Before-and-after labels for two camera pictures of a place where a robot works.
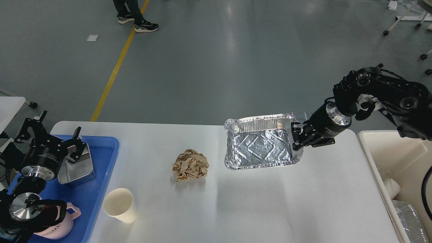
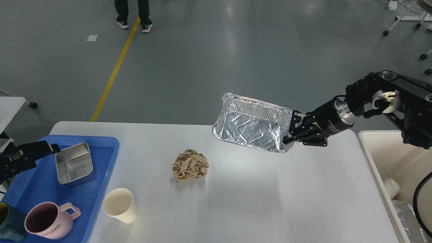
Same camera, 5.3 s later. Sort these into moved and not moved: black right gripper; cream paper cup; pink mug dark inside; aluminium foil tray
Moved: aluminium foil tray
Not moved: black right gripper; pink mug dark inside; cream paper cup
